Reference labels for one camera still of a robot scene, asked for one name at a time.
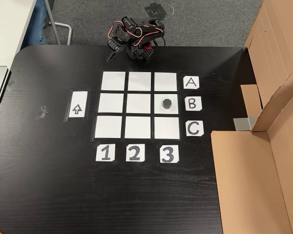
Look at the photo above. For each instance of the black octagonal token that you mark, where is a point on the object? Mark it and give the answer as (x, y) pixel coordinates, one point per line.
(166, 103)

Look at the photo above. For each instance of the white paper grid square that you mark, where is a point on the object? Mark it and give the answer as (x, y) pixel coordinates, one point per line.
(158, 108)
(167, 127)
(138, 103)
(110, 103)
(108, 127)
(139, 81)
(137, 127)
(165, 81)
(113, 81)

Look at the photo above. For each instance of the dark floor tape patch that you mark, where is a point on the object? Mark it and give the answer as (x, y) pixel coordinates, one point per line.
(157, 11)

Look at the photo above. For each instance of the white arrow paper sheet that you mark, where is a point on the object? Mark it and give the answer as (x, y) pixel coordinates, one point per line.
(78, 97)

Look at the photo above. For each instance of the grey metal desk leg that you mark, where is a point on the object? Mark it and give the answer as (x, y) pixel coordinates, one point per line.
(54, 24)

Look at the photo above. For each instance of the blue fabric item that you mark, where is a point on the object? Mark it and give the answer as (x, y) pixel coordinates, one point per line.
(42, 22)

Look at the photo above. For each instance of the paper label letter A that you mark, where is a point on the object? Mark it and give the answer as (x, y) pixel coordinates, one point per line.
(187, 85)

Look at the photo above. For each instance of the paper label letter B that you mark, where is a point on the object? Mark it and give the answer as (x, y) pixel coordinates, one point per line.
(187, 108)

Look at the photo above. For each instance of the paper label number 1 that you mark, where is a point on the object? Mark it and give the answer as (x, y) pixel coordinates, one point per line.
(98, 158)

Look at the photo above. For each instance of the paper label number 2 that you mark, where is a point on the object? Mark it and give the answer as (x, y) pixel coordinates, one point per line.
(128, 159)

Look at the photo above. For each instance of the white desk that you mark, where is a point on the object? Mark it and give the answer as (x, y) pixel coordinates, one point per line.
(7, 29)

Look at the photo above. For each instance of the paper label letter C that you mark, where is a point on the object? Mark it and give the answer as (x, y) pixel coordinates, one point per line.
(188, 133)

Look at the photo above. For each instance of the paper label number 3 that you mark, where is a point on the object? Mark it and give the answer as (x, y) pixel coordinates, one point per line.
(162, 160)

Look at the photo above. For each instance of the brown cardboard screen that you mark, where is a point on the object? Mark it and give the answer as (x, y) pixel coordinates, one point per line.
(241, 182)
(276, 44)

